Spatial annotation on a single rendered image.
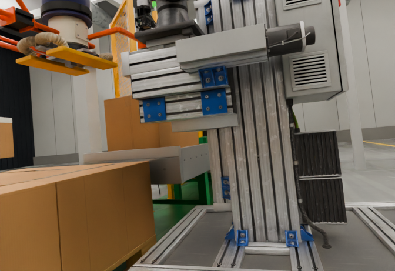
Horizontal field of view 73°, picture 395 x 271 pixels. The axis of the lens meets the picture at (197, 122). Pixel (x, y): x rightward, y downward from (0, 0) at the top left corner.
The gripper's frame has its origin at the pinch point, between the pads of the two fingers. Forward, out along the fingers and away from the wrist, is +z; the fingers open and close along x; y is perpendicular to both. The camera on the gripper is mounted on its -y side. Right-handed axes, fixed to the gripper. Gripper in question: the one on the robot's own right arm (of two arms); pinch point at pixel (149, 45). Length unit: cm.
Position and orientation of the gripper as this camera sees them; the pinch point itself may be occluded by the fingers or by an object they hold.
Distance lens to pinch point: 157.7
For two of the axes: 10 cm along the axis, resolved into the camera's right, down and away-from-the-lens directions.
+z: 1.0, 9.9, -0.5
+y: -3.8, -0.1, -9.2
